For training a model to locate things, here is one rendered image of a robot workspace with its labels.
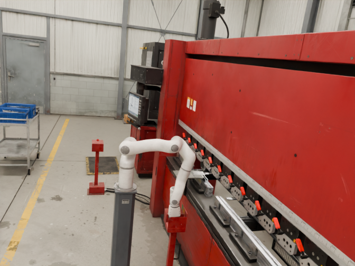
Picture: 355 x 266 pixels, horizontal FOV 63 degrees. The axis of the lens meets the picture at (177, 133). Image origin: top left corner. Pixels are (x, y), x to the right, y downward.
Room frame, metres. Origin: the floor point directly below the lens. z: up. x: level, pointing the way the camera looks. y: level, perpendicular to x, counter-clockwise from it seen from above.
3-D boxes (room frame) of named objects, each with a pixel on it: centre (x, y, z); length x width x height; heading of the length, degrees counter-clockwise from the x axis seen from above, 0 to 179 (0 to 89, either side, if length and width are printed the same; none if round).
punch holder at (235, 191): (2.02, -0.52, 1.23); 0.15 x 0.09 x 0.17; 18
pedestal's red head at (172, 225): (2.30, -0.06, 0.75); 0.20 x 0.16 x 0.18; 13
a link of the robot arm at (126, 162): (2.30, 0.38, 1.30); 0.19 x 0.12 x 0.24; 177
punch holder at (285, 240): (1.45, -0.70, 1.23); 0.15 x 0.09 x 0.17; 18
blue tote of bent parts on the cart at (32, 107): (4.90, 2.77, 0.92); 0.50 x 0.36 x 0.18; 106
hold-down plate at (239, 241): (1.78, -0.54, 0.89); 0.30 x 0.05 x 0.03; 18
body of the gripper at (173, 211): (2.25, -0.05, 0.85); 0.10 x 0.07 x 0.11; 103
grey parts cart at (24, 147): (4.66, 2.71, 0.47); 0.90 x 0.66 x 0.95; 16
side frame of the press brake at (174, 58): (3.74, -0.16, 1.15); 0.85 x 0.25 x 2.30; 108
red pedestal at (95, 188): (4.04, 1.14, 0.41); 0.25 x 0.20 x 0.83; 108
